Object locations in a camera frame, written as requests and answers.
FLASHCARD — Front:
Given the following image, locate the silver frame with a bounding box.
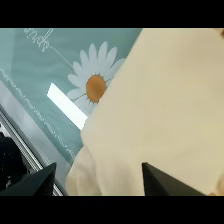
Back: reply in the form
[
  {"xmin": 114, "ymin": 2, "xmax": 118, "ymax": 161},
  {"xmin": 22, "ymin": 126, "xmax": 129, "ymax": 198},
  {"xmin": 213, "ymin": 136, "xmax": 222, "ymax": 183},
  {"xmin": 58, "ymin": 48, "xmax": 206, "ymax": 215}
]
[{"xmin": 0, "ymin": 105, "xmax": 65, "ymax": 197}]

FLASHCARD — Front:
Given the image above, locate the cream shirt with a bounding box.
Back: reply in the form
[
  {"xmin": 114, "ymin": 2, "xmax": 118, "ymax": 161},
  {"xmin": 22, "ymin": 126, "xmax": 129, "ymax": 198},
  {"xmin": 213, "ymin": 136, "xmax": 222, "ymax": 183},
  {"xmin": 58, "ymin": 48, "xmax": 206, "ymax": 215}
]
[{"xmin": 65, "ymin": 28, "xmax": 224, "ymax": 197}]

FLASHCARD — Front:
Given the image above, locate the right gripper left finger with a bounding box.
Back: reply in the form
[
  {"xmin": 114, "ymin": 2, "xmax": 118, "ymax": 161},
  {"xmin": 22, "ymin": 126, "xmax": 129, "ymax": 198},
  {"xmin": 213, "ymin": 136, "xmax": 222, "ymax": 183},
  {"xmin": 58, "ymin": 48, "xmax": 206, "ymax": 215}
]
[{"xmin": 0, "ymin": 162, "xmax": 58, "ymax": 197}]

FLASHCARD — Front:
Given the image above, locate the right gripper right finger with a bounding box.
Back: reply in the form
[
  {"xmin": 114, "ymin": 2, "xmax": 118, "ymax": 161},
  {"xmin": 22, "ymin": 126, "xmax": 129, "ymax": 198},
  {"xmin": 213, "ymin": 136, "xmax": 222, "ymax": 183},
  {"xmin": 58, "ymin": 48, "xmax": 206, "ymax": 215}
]
[{"xmin": 141, "ymin": 162, "xmax": 205, "ymax": 197}]

